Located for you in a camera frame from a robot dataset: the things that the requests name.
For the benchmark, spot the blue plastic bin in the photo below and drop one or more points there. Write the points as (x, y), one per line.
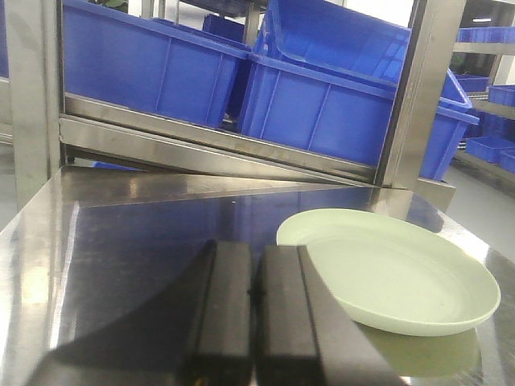
(149, 65)
(315, 111)

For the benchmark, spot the background shelf with bins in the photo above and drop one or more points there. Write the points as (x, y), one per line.
(493, 142)

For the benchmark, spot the blue plastic bin right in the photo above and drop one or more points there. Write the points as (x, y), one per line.
(315, 111)

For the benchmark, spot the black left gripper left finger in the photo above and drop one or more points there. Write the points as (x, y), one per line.
(196, 331)

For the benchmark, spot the light green plate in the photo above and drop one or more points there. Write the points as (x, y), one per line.
(393, 275)

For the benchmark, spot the tilted blue bin inside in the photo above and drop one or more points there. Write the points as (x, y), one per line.
(322, 35)

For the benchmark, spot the blue plastic bin left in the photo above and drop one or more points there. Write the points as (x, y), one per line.
(149, 65)

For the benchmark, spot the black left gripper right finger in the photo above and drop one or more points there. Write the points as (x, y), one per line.
(304, 337)

